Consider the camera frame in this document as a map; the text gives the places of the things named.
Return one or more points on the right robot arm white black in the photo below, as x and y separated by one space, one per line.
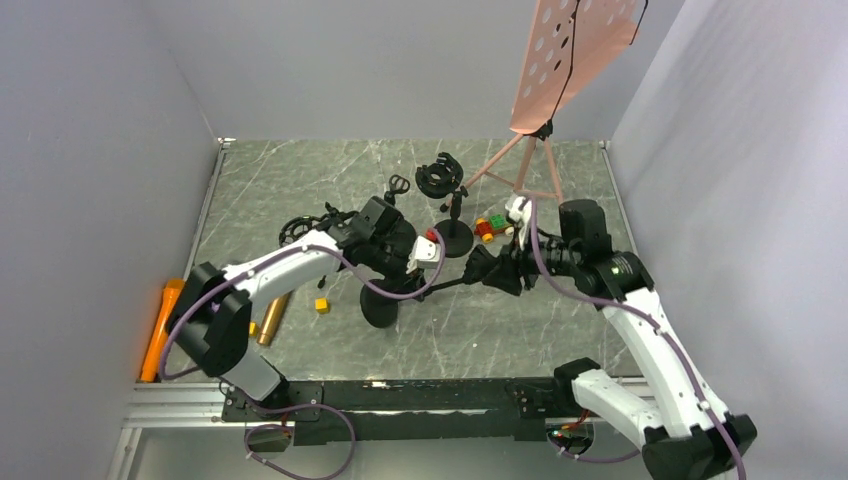
685 431

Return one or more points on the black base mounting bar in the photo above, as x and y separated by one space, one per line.
522 408

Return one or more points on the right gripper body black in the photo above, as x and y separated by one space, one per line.
521 252

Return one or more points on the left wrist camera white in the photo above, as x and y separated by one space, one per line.
426 252

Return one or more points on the black tripod mic stand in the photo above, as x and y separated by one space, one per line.
298 226

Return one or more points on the colourful toy block car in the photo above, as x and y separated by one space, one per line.
487 229

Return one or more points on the orange microphone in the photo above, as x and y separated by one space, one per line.
150 365

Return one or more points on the black round base mic stand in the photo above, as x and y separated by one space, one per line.
397 185

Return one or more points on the black shock mount desk stand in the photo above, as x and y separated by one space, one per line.
443 180

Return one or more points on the gold microphone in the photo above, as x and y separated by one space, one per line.
272 319

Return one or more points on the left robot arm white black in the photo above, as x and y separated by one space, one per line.
211 316

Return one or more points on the pink music stand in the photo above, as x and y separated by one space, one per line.
570 44

